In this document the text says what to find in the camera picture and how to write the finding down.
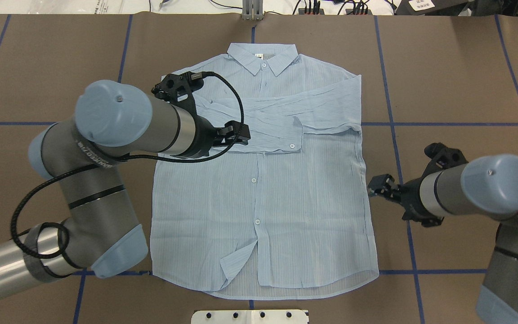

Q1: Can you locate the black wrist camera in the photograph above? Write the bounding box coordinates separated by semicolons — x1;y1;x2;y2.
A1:
422;142;469;176
151;72;204;104

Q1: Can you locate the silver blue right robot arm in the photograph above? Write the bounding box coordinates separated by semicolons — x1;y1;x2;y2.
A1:
368;147;518;324

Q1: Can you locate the grey aluminium frame post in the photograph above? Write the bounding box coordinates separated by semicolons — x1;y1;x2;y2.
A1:
242;0;264;21

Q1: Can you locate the black power strip with plugs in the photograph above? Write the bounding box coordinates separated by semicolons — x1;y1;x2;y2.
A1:
292;0;372;16

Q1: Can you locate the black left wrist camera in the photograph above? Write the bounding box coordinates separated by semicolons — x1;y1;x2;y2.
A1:
151;72;204;104

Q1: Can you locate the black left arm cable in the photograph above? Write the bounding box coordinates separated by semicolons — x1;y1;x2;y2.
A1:
10;71;245;275

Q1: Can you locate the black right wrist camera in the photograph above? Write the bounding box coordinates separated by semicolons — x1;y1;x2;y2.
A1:
422;142;469;176

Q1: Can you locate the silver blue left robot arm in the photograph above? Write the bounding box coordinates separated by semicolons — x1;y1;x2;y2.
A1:
0;72;251;300

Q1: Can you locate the black monitor with label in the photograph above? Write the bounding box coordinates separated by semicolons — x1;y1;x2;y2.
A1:
394;0;518;17

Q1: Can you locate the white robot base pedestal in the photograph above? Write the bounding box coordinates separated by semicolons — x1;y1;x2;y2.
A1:
191;309;310;324

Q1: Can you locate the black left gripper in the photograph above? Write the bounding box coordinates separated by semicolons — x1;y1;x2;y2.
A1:
191;116;251;159

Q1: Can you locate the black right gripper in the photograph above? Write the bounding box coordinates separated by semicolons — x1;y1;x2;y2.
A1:
367;175;444;226

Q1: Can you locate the light blue button-up shirt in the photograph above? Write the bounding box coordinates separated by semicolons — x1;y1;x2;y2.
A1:
150;43;380;300

